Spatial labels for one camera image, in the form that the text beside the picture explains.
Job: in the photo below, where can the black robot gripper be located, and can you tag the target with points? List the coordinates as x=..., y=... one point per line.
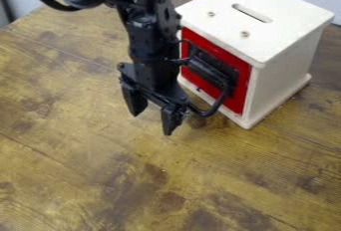
x=149, y=76

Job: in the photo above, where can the red drawer with black handle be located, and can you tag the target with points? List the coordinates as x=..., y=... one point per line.
x=215, y=71

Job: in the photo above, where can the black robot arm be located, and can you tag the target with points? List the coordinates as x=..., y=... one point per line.
x=133, y=10

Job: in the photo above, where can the white wooden drawer box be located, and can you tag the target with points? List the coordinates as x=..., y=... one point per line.
x=267, y=38

